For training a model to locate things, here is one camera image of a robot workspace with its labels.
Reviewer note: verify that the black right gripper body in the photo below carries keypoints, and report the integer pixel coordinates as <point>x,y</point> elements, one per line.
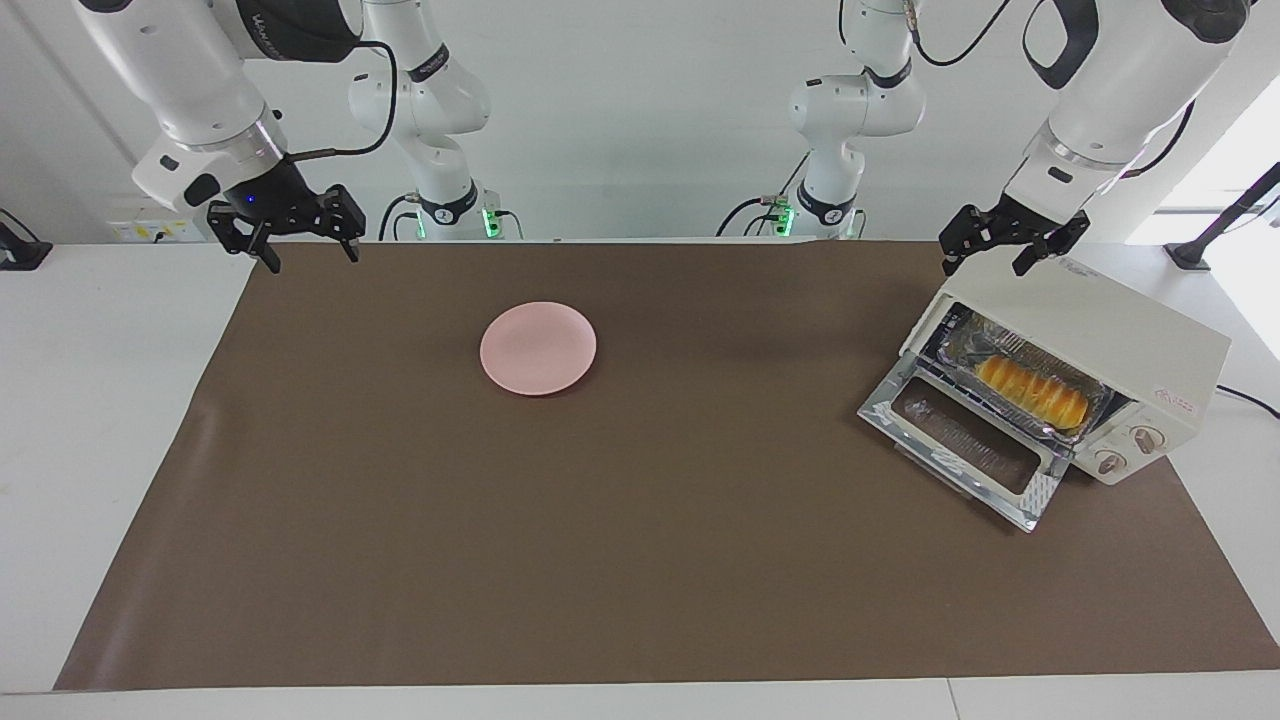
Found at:
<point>275,200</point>

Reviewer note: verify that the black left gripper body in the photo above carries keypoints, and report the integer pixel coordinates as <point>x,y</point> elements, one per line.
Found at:
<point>1005,225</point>

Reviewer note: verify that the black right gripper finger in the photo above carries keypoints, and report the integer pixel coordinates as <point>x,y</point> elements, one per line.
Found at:
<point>350,247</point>
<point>268,252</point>

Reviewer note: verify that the aluminium foil baking tray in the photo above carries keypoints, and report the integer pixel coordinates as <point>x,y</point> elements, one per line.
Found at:
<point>965,345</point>

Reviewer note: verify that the golden braided bread loaf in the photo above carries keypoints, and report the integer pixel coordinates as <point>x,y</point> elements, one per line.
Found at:
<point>1032,392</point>

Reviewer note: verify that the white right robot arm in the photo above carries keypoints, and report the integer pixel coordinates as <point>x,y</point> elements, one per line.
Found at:
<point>190,80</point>

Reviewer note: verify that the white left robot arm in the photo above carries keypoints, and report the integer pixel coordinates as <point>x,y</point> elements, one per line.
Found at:
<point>1110,90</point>

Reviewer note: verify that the cream toaster oven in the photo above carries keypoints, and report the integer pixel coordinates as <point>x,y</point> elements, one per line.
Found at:
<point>1120,330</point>

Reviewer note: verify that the glass oven door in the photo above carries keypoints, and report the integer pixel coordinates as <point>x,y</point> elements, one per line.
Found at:
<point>960,440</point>

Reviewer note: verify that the cream oven knob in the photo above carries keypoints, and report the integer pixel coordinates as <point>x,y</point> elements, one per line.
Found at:
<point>1112,462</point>
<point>1148,438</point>

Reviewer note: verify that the pink round plate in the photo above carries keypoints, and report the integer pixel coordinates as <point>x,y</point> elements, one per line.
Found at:
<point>538,348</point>

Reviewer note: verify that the brown table mat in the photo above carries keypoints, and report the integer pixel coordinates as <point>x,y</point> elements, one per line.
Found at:
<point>600,550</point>

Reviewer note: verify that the white wall power outlet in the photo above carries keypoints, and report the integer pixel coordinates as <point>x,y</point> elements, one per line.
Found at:
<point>135,230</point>

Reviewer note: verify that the black camera stand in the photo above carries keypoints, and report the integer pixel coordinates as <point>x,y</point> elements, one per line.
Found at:
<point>1215,225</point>

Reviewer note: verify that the black clamp mount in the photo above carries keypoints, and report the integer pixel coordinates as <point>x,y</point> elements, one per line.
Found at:
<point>20,255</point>

